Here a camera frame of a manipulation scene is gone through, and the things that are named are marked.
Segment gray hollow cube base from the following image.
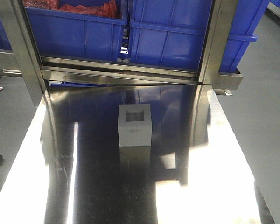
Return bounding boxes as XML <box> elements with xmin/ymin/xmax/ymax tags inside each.
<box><xmin>118</xmin><ymin>104</ymin><xmax>152</xmax><ymax>147</ymax></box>

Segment blue bin on rack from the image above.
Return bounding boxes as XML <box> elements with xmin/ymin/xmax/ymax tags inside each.
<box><xmin>128</xmin><ymin>0</ymin><xmax>268</xmax><ymax>73</ymax></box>

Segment blue bin with red contents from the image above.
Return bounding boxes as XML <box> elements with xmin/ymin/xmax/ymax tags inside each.
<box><xmin>25</xmin><ymin>0</ymin><xmax>127</xmax><ymax>62</ymax></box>

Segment red mesh bags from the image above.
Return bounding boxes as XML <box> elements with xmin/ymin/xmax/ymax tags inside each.
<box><xmin>22</xmin><ymin>0</ymin><xmax>118</xmax><ymax>19</ymax></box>

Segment stainless steel rack frame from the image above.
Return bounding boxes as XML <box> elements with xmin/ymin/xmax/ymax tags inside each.
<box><xmin>0</xmin><ymin>0</ymin><xmax>243</xmax><ymax>106</ymax></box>

